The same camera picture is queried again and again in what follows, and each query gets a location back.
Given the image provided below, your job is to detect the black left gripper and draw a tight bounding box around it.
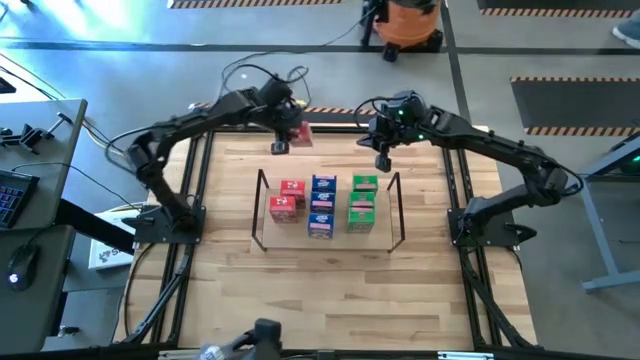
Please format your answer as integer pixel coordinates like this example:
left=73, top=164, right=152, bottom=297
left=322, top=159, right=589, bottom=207
left=264, top=99, right=306, bottom=156

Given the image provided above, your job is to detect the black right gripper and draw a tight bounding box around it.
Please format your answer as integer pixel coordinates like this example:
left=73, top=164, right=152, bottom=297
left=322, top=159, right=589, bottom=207
left=355, top=117, right=426, bottom=174

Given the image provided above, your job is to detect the red Froot Loops cereal box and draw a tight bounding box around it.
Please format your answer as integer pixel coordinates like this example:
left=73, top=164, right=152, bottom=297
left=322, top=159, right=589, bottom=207
left=268, top=194, right=299, bottom=224
left=289, top=121, right=315, bottom=149
left=279, top=178, right=307, bottom=209

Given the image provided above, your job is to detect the blue Frosted Flakes cereal box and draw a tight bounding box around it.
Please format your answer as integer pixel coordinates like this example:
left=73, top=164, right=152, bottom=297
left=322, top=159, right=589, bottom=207
left=307, top=213, right=336, bottom=241
left=311, top=173, right=338, bottom=194
left=309, top=191, right=337, bottom=215

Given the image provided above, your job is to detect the black mat with hazard stripes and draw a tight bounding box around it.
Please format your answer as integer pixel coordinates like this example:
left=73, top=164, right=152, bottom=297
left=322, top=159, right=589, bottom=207
left=476, top=0, right=640, bottom=19
left=187, top=102, right=396, bottom=125
left=167, top=0, right=346, bottom=10
left=509, top=75, right=640, bottom=137

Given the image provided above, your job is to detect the orange shop vacuum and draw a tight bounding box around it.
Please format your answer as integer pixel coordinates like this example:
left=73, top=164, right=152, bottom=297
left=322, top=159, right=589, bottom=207
left=362, top=0, right=446, bottom=64

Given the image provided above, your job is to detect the black bulky object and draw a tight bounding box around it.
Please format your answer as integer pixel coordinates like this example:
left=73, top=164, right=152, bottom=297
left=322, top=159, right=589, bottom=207
left=197, top=318, right=284, bottom=360

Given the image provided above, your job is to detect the white printed box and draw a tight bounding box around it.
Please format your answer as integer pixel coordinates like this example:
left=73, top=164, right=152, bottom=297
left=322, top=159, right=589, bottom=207
left=88, top=238, right=136, bottom=271

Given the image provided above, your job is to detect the black desk clamp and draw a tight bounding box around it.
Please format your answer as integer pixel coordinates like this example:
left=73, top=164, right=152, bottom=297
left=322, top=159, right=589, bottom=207
left=0, top=112, right=74, bottom=155

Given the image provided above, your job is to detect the black device with green light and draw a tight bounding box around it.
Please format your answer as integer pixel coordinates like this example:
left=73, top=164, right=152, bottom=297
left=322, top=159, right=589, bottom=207
left=608, top=130, right=640, bottom=177

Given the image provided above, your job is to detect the black keyboard with blue backlight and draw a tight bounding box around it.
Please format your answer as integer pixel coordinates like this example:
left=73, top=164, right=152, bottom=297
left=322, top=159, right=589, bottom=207
left=0, top=168, right=40, bottom=230

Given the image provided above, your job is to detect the person's shoe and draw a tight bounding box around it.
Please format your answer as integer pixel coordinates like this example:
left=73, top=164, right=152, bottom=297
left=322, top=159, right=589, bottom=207
left=612, top=14, right=640, bottom=50

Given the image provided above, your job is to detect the black computer mouse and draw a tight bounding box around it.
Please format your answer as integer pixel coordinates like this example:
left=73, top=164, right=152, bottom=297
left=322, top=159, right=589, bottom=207
left=5, top=244, right=40, bottom=293

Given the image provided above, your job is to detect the grey desk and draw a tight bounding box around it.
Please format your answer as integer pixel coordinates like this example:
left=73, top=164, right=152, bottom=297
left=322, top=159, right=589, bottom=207
left=0, top=98, right=89, bottom=354

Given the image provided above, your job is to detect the black aluminium table frame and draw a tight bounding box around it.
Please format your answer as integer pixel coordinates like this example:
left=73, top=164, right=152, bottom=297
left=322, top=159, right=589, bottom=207
left=113, top=122, right=539, bottom=351

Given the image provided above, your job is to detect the black vacuum cable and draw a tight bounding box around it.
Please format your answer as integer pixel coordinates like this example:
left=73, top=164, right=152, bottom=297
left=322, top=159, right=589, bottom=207
left=217, top=9, right=376, bottom=109

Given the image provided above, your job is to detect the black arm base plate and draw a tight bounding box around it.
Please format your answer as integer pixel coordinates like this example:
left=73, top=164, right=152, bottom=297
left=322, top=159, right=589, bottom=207
left=122, top=204, right=207, bottom=246
left=447, top=207, right=539, bottom=249

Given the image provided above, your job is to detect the yellow and white cable bundle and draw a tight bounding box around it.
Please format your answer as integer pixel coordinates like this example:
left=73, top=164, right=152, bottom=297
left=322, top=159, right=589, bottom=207
left=79, top=117, right=151, bottom=211

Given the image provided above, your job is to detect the silver metal bracket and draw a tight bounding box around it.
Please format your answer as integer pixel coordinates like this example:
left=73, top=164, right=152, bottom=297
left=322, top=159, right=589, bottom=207
left=437, top=351, right=496, bottom=360
left=157, top=349, right=201, bottom=360

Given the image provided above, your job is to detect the grey metal desk frame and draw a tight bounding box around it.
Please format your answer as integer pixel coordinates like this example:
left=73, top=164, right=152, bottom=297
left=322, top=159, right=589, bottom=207
left=549, top=132, right=640, bottom=294

